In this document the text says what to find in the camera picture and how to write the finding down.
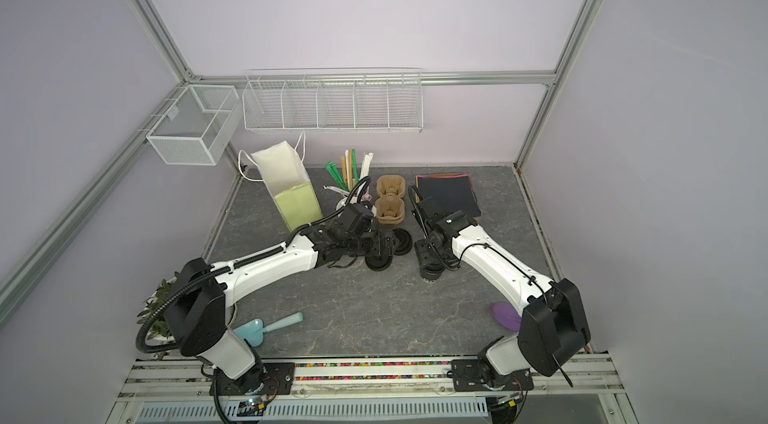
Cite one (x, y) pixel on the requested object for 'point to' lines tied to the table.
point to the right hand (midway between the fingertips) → (434, 257)
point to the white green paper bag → (294, 195)
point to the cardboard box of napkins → (445, 193)
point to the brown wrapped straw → (350, 167)
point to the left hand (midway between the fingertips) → (387, 248)
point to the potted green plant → (158, 329)
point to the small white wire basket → (196, 127)
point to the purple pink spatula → (507, 315)
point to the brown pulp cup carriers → (390, 204)
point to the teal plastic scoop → (253, 331)
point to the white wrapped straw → (366, 165)
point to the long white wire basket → (383, 102)
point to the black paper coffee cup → (431, 259)
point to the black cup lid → (378, 262)
